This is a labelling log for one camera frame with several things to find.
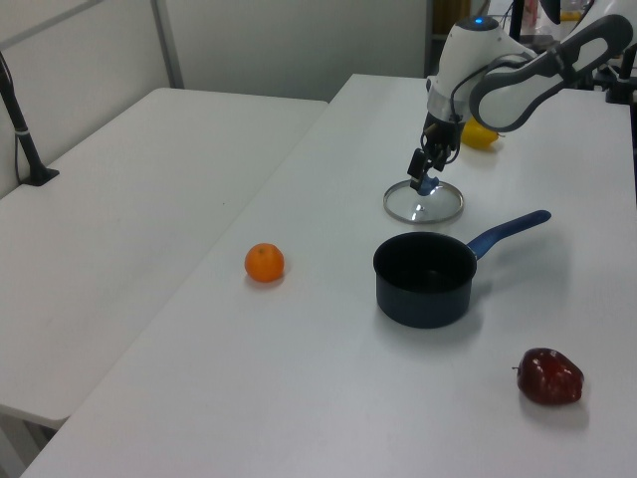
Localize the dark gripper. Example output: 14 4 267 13
407 112 462 190

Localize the glass lid with blue knob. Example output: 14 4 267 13
382 172 466 224

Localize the yellow plastic fruit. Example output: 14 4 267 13
461 118 502 151

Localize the orange mandarin fruit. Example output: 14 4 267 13
243 242 287 285

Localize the black clamp stand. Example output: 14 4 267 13
603 45 637 105

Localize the red plastic apple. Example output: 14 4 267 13
512 347 585 406

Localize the white side table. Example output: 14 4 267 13
0 87 330 432

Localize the dark pot with blue handle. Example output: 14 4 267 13
372 209 553 331

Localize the black upright post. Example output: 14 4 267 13
509 0 529 42

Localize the aluminium frame post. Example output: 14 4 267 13
150 0 185 91

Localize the black pole base plate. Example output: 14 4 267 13
23 167 61 187

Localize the black cable-wrapped pole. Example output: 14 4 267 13
0 49 47 175

